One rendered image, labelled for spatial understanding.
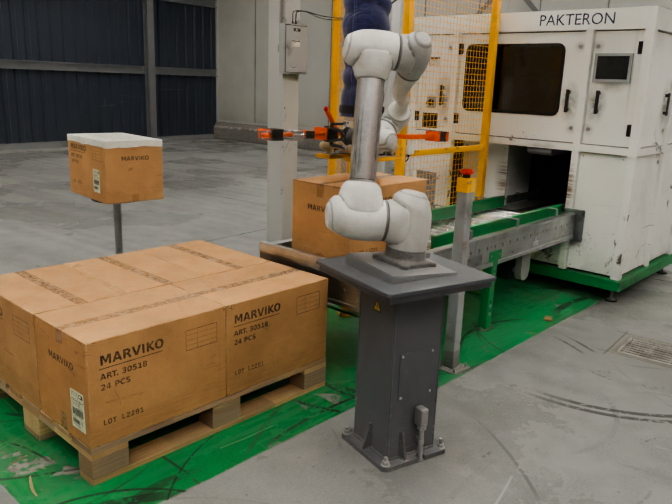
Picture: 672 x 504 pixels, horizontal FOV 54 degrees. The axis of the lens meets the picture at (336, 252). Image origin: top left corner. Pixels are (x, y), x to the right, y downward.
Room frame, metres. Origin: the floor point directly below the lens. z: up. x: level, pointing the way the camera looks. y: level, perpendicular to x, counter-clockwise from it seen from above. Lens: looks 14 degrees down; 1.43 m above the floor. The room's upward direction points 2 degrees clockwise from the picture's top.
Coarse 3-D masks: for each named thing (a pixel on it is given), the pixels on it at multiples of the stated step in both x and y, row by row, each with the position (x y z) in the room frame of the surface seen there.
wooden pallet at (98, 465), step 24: (0, 384) 2.62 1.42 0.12; (264, 384) 2.68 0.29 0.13; (288, 384) 2.92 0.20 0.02; (312, 384) 2.91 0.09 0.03; (24, 408) 2.46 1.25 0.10; (216, 408) 2.49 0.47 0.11; (240, 408) 2.66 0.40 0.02; (264, 408) 2.68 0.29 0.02; (48, 432) 2.40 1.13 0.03; (144, 432) 2.24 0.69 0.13; (192, 432) 2.45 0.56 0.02; (216, 432) 2.49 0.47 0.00; (96, 456) 2.10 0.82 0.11; (120, 456) 2.17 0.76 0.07; (144, 456) 2.26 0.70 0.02; (96, 480) 2.09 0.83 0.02
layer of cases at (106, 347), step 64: (128, 256) 3.23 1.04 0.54; (192, 256) 3.27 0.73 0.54; (0, 320) 2.58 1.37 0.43; (64, 320) 2.30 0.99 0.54; (128, 320) 2.33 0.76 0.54; (192, 320) 2.41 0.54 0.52; (256, 320) 2.65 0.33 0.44; (320, 320) 2.94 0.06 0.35; (64, 384) 2.21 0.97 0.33; (128, 384) 2.20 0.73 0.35; (192, 384) 2.41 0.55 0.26; (256, 384) 2.65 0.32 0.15
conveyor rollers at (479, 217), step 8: (472, 216) 4.63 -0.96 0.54; (480, 216) 4.61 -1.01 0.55; (488, 216) 4.65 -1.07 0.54; (496, 216) 4.63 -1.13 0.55; (504, 216) 4.67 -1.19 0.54; (432, 224) 4.32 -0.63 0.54; (440, 224) 4.29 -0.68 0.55; (448, 224) 4.34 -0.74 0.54; (472, 224) 4.33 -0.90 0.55; (432, 232) 4.10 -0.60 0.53; (440, 232) 4.06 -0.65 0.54
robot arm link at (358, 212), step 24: (360, 48) 2.46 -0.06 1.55; (384, 48) 2.47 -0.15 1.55; (360, 72) 2.47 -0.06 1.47; (384, 72) 2.47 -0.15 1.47; (360, 96) 2.47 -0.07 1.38; (360, 120) 2.44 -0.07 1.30; (360, 144) 2.42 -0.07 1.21; (360, 168) 2.40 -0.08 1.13; (360, 192) 2.36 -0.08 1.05; (336, 216) 2.34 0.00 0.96; (360, 216) 2.34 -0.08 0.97; (384, 216) 2.36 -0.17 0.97
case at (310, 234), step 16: (320, 176) 3.47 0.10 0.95; (336, 176) 3.49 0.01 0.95; (384, 176) 3.56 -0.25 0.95; (400, 176) 3.58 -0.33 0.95; (304, 192) 3.28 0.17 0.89; (320, 192) 3.21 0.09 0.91; (336, 192) 3.14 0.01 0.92; (384, 192) 3.25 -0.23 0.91; (304, 208) 3.28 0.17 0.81; (320, 208) 3.21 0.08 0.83; (304, 224) 3.28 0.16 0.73; (320, 224) 3.20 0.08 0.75; (304, 240) 3.28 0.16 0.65; (320, 240) 3.20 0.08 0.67; (336, 240) 3.13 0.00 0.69; (352, 240) 3.08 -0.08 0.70; (336, 256) 3.13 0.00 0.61
